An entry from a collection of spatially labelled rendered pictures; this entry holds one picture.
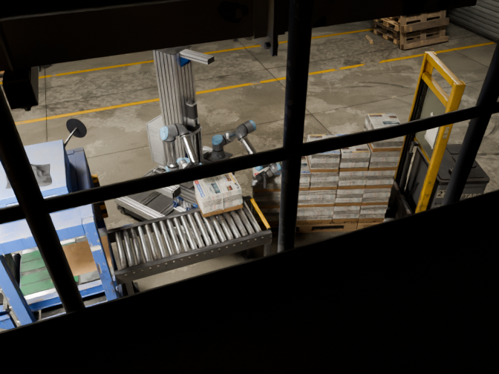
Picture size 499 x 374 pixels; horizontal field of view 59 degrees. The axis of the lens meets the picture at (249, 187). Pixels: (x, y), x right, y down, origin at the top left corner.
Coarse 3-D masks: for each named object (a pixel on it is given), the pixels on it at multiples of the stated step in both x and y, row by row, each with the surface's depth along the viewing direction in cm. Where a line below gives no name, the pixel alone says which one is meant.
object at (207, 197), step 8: (200, 184) 402; (208, 184) 402; (200, 192) 392; (208, 192) 391; (216, 192) 391; (200, 200) 393; (208, 200) 390; (216, 200) 393; (200, 208) 403; (208, 208) 395; (216, 208) 398
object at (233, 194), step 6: (222, 174) 414; (228, 174) 413; (222, 180) 406; (228, 180) 406; (234, 180) 405; (222, 186) 398; (228, 186) 398; (234, 186) 398; (228, 192) 392; (234, 192) 395; (240, 192) 397; (228, 198) 396; (234, 198) 399; (240, 198) 401; (228, 204) 401; (234, 204) 403; (240, 204) 405
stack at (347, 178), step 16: (304, 160) 465; (272, 176) 447; (304, 176) 449; (320, 176) 450; (336, 176) 451; (352, 176) 452; (256, 192) 461; (272, 192) 460; (304, 192) 462; (320, 192) 463; (336, 192) 466; (352, 192) 465; (304, 208) 475; (320, 208) 477; (336, 208) 478; (352, 208) 479; (272, 224) 489; (304, 224) 492; (320, 224) 492; (336, 224) 492; (352, 224) 493
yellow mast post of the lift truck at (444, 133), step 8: (456, 88) 375; (464, 88) 375; (456, 96) 380; (448, 104) 387; (456, 104) 384; (440, 128) 403; (448, 128) 399; (440, 136) 404; (448, 136) 404; (440, 144) 409; (440, 152) 415; (432, 160) 422; (440, 160) 421; (432, 168) 426; (432, 176) 432; (424, 184) 441; (432, 184) 438; (424, 192) 445; (424, 200) 451; (416, 208) 463; (424, 208) 458
